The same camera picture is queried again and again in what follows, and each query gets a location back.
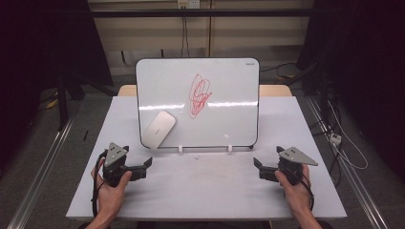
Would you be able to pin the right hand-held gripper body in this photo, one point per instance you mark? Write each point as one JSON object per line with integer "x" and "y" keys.
{"x": 294, "y": 159}

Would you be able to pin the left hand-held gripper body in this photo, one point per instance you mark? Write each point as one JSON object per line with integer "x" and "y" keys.
{"x": 114, "y": 159}

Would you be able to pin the white whiteboard eraser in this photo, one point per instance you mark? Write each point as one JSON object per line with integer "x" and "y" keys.
{"x": 158, "y": 129}

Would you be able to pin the person's right hand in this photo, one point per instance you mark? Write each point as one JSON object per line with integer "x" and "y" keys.
{"x": 296, "y": 194}

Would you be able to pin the person's left hand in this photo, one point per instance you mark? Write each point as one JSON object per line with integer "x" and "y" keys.
{"x": 110, "y": 197}

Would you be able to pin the white whiteboard stand clip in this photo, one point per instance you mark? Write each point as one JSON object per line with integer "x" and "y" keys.
{"x": 180, "y": 149}
{"x": 230, "y": 148}

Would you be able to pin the small black stick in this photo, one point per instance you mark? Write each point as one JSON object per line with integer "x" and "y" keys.
{"x": 85, "y": 135}

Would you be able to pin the white power strip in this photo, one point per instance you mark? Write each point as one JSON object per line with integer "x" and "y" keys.
{"x": 335, "y": 138}

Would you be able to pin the wooden table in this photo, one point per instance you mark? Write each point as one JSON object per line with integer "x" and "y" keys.
{"x": 275, "y": 90}

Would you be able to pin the black metal stand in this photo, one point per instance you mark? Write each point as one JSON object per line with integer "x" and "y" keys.
{"x": 62, "y": 101}

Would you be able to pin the dark curtain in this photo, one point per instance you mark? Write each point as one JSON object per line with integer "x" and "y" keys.
{"x": 366, "y": 63}
{"x": 38, "y": 63}

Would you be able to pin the black horizontal metal bar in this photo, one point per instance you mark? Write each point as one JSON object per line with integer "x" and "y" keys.
{"x": 203, "y": 12}

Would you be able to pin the white whiteboard with black frame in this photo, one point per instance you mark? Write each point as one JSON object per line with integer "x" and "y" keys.
{"x": 223, "y": 127}

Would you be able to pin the metal floor rail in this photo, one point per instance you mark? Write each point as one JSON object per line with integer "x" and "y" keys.
{"x": 41, "y": 171}
{"x": 350, "y": 178}

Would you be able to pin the white wall socket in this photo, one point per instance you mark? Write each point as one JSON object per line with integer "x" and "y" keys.
{"x": 188, "y": 3}

